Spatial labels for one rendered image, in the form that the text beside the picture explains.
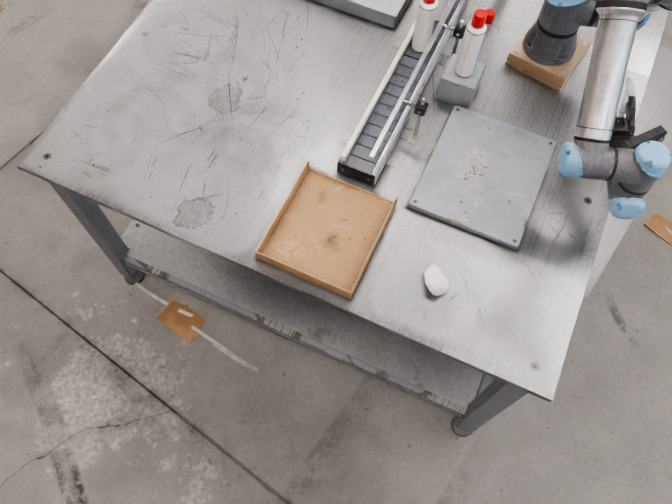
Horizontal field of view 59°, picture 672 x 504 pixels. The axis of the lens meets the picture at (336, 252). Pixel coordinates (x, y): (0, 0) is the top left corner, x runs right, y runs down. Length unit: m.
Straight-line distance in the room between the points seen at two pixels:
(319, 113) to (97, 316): 1.24
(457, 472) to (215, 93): 1.49
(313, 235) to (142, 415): 1.09
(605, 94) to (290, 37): 0.97
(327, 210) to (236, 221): 0.24
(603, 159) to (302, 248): 0.73
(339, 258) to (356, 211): 0.14
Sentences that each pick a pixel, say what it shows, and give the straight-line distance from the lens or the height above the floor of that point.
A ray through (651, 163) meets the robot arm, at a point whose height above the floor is 1.15.
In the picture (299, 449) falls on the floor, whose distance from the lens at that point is 2.23.
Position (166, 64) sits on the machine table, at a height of 0.83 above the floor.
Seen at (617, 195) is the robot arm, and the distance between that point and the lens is 1.54.
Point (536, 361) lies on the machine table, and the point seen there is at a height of 0.83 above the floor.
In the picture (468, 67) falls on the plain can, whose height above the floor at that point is 0.96.
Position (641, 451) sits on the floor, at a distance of 2.49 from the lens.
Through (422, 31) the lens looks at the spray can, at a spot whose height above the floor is 0.96.
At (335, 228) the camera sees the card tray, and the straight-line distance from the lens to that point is 1.55.
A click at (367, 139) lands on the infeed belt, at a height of 0.88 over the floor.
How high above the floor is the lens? 2.21
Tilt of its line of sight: 65 degrees down
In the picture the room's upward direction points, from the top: 2 degrees clockwise
